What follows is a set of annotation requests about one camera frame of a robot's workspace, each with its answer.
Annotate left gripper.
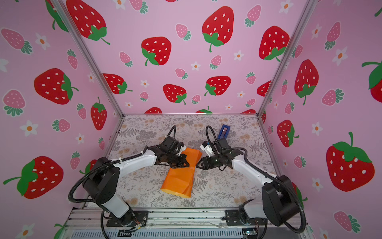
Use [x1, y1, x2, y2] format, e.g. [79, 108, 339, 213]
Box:
[166, 153, 191, 168]

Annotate orange wrapping paper sheet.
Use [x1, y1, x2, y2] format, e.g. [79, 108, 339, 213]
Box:
[161, 148, 202, 199]

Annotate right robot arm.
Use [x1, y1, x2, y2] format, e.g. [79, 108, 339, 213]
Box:
[197, 141, 302, 226]

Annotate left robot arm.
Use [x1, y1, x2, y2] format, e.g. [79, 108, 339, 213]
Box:
[82, 136, 193, 220]

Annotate blue tape dispenser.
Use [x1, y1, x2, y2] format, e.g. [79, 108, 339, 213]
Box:
[217, 124, 230, 139]

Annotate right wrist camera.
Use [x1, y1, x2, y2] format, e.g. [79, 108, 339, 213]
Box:
[200, 141, 214, 157]

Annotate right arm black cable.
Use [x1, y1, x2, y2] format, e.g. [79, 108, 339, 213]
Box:
[205, 125, 307, 239]

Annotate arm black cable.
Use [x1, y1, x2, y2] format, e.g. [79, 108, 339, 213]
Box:
[68, 125, 177, 239]
[205, 125, 307, 239]

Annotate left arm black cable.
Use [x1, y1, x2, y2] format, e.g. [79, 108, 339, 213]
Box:
[68, 125, 177, 239]

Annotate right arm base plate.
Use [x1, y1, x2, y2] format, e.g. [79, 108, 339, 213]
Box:
[221, 209, 266, 226]

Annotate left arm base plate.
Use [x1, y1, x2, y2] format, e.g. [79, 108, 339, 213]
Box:
[106, 210, 149, 228]

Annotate aluminium front frame rail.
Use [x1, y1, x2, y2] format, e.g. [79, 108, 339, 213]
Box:
[58, 208, 314, 239]

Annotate right aluminium corner post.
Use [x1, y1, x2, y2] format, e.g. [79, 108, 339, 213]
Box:
[257, 0, 318, 119]

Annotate aluminium corner post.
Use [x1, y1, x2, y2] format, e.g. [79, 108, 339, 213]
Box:
[52, 0, 124, 118]
[257, 0, 318, 119]

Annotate left aluminium corner post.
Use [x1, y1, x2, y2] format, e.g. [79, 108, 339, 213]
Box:
[52, 0, 124, 118]

